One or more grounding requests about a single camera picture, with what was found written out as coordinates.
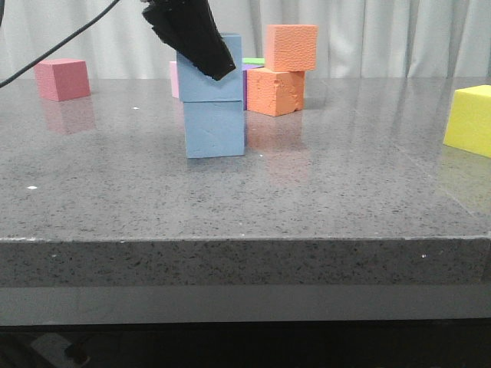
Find pink foam block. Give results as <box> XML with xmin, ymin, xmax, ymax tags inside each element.
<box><xmin>169</xmin><ymin>61</ymin><xmax>180</xmax><ymax>99</ymax></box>

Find upper orange foam block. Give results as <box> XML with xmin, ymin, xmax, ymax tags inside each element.
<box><xmin>265</xmin><ymin>25</ymin><xmax>318</xmax><ymax>72</ymax></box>

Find lower orange foam block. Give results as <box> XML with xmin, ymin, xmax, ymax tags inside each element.
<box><xmin>246</xmin><ymin>67</ymin><xmax>307</xmax><ymax>118</ymax></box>

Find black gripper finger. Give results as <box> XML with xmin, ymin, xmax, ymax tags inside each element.
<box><xmin>142</xmin><ymin>0</ymin><xmax>236</xmax><ymax>81</ymax></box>

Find textured light blue foam block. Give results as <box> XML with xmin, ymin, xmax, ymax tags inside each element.
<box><xmin>176</xmin><ymin>33</ymin><xmax>243</xmax><ymax>102</ymax></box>

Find black cable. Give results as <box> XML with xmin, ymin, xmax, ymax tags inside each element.
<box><xmin>0</xmin><ymin>0</ymin><xmax>120</xmax><ymax>89</ymax></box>

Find purple foam block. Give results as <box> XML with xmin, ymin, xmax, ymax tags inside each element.
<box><xmin>242</xmin><ymin>64</ymin><xmax>263</xmax><ymax>110</ymax></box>

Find orange foam block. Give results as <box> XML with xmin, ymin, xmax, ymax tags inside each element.
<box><xmin>265</xmin><ymin>25</ymin><xmax>318</xmax><ymax>72</ymax></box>
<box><xmin>246</xmin><ymin>67</ymin><xmax>307</xmax><ymax>118</ymax></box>

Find red foam block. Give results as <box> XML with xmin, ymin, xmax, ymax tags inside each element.
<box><xmin>34</xmin><ymin>58</ymin><xmax>91</xmax><ymax>101</ymax></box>

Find smooth light blue foam block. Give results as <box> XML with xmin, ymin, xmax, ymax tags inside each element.
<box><xmin>183</xmin><ymin>101</ymin><xmax>246</xmax><ymax>159</ymax></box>

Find yellow foam block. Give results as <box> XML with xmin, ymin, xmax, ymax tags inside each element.
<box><xmin>443</xmin><ymin>85</ymin><xmax>490</xmax><ymax>158</ymax></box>

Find green foam block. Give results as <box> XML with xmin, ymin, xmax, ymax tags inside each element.
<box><xmin>242</xmin><ymin>57</ymin><xmax>265</xmax><ymax>65</ymax></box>

